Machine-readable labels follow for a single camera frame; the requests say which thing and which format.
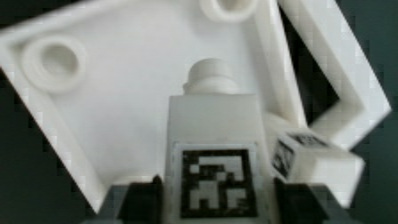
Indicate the white right fence bar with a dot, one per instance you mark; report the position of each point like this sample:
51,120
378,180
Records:
356,114

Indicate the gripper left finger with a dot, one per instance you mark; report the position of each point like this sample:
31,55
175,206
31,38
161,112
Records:
134,204

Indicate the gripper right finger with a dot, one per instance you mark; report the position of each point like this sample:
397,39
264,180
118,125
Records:
308,204

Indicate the white square tabletop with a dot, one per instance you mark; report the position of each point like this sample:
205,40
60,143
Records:
143,38

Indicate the white table leg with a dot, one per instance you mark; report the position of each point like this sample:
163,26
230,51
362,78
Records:
220,189
312,162

